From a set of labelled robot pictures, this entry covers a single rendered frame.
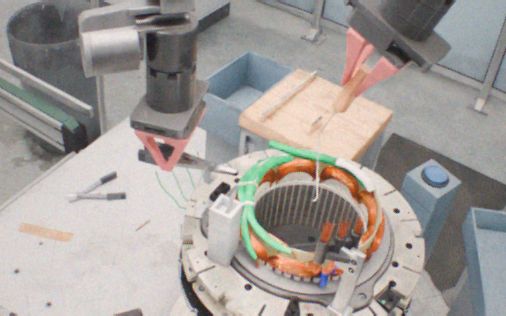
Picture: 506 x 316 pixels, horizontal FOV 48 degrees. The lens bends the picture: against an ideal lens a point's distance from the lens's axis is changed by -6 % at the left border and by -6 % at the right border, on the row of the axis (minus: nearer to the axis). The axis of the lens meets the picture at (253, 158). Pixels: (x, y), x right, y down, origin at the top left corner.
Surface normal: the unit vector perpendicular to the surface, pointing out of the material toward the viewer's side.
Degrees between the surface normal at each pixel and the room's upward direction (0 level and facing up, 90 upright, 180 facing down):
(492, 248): 0
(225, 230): 90
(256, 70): 90
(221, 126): 90
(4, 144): 0
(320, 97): 0
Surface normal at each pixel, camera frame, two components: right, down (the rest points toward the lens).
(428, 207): -0.79, 0.35
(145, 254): 0.09, -0.75
